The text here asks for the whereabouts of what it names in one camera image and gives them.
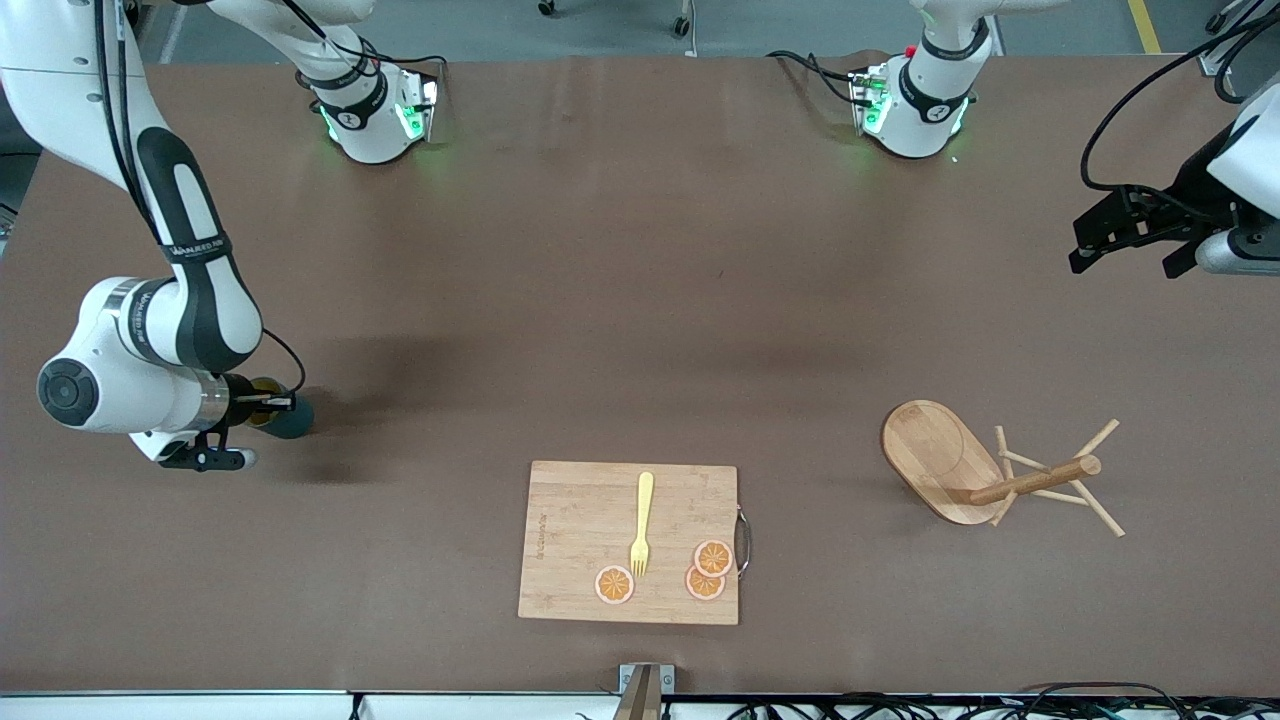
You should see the teal cup yellow inside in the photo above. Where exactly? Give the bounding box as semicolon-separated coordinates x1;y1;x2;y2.
248;378;315;441

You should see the wooden mug tree rack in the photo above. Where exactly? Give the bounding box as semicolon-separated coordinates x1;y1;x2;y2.
881;400;1126;538

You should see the bamboo cutting board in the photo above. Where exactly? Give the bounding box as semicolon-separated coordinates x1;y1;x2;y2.
518;460;752;626

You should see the yellow plastic fork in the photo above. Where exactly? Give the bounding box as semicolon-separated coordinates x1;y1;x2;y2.
629;472;656;579

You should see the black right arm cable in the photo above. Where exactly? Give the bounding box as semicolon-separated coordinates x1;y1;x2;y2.
95;0;307;401

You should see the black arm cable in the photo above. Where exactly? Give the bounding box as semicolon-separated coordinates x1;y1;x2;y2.
95;0;307;401
1080;0;1280;196

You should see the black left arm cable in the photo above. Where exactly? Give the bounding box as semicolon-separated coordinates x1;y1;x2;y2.
1080;0;1280;196

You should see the aluminium frame post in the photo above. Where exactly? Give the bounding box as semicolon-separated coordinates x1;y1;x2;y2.
1197;35;1241;77

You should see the white table edge rail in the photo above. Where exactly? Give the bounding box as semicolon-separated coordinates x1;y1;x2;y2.
0;690;621;720

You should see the black left base cable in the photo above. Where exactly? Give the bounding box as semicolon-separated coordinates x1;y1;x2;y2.
768;50;861;106

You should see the black base cable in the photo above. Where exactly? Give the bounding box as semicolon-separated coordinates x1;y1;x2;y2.
375;40;448;73
768;50;861;106

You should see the black right base cable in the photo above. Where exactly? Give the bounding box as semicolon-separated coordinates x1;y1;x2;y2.
375;40;448;73

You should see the black cable tangle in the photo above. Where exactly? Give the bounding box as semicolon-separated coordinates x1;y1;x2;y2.
725;683;1280;720

